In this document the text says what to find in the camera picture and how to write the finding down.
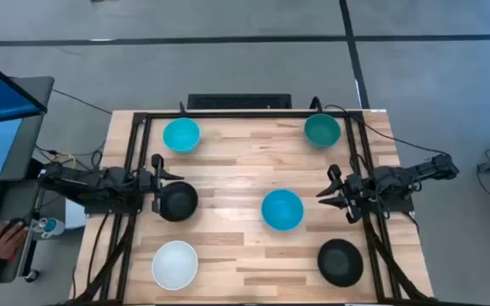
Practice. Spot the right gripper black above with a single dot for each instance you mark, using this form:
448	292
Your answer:
351	187

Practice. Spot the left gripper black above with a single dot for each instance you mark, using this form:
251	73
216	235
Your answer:
156	187

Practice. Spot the black bowl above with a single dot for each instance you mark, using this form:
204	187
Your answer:
340	262
181	208

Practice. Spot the light turquoise bowl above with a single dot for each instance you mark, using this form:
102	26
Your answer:
181	135

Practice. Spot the blue bowl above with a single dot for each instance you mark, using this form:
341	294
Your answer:
282	210

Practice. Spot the teal green bowl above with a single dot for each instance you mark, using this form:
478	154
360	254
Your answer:
322	131

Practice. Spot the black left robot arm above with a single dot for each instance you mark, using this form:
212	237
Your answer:
100	183

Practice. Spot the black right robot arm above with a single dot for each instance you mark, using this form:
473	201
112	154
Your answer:
398	176

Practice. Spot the white bowl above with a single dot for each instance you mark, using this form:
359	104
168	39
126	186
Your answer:
174	265

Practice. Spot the white label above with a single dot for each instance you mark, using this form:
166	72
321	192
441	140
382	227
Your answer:
379	110

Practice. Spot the white box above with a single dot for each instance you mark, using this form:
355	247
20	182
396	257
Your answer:
75	214

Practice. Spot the black perforated computer case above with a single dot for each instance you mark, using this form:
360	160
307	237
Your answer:
238	102

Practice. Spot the white bottle teal cap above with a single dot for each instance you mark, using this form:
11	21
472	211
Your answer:
51	226

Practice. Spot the grey-framed monitor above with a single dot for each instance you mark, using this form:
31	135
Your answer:
28	144

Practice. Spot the black computer mouse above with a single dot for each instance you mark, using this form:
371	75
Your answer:
15	222

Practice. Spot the black caster wheel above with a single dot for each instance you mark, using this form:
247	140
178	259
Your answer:
32	276

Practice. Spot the person's hand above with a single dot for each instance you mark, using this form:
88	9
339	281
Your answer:
4	244

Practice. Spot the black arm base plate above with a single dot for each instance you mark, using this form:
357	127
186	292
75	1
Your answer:
113	209
398	206

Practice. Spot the black metal table frame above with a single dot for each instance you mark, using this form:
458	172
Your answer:
249	115

